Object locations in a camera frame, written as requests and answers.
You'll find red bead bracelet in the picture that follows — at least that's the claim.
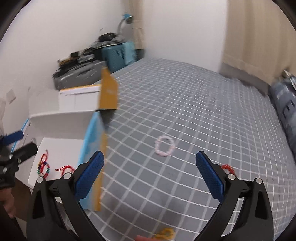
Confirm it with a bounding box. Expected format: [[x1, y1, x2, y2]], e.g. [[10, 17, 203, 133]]
[[220, 164, 235, 175]]

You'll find white orange-trimmed box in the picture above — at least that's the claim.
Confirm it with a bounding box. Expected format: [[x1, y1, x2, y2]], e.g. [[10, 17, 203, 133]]
[[58, 84, 101, 112]]

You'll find blue patterned pillow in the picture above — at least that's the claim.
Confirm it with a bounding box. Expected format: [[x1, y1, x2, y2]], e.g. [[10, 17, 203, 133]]
[[268, 76, 296, 158]]

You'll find grey checked bed sheet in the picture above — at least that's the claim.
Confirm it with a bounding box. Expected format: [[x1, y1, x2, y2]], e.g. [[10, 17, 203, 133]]
[[89, 59, 295, 240]]

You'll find right hand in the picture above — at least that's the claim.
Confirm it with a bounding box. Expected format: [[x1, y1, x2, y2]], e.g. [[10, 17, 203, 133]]
[[135, 235, 155, 241]]

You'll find left hand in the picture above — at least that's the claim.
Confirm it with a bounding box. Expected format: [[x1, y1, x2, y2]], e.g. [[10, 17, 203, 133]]
[[0, 188, 16, 218]]

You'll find grey hard suitcase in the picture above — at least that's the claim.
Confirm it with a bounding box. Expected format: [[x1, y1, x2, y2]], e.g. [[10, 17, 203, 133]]
[[52, 60, 106, 90]]

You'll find pink bead bracelet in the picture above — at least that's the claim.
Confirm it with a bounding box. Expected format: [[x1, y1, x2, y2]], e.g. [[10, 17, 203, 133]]
[[154, 135, 176, 157]]

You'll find red string bracelet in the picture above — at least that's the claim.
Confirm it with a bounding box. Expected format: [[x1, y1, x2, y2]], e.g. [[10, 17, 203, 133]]
[[55, 164, 76, 173]]

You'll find white cardboard storage box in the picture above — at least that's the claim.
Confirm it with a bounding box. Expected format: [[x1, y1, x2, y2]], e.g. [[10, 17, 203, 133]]
[[10, 66, 120, 212]]

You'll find yellow amber bead bracelet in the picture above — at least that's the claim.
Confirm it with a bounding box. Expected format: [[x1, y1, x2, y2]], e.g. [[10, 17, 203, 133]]
[[153, 227, 176, 241]]

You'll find blue desk lamp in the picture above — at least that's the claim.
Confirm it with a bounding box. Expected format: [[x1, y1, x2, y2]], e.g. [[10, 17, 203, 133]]
[[117, 14, 133, 35]]

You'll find white wall socket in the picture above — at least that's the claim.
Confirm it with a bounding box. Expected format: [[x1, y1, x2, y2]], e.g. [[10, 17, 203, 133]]
[[6, 89, 16, 104]]

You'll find beige curtain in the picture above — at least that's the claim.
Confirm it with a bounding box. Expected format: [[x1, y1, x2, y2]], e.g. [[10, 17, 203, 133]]
[[222, 1, 295, 84]]

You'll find teal hard suitcase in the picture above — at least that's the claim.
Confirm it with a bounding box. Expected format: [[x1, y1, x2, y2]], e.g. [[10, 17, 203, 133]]
[[102, 41, 137, 73]]

